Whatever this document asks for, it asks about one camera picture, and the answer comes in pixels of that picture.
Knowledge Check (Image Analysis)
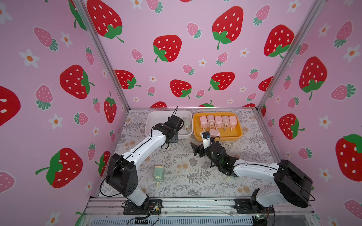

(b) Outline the green sharpener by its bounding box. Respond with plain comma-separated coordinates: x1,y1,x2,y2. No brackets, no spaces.
227,174,238,180
183,118,192,134
153,166,165,185

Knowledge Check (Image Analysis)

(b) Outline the pink sharpener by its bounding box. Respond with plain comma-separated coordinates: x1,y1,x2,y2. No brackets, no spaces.
206,115,215,129
215,116,222,130
199,116,208,131
222,115,230,130
229,116,238,131
209,129,221,137

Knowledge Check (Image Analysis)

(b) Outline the white plastic storage tray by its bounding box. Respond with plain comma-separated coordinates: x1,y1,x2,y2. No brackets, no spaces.
145,111,193,139

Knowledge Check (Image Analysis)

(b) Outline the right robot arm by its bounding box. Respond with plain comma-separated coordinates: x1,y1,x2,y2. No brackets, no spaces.
190,140,313,208

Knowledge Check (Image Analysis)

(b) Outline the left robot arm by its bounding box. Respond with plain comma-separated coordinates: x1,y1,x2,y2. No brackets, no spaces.
105,115,184,208

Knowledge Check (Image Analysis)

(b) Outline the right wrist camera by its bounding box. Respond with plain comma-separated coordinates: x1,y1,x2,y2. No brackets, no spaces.
201,131,211,150

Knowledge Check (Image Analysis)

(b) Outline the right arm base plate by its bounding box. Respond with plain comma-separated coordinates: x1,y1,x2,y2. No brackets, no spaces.
233,198,275,214

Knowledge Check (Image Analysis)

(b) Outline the aluminium front rail frame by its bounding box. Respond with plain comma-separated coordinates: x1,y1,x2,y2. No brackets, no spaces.
76,197,322,226

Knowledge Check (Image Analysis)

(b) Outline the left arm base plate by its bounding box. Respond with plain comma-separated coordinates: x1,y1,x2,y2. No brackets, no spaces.
123,199,162,215

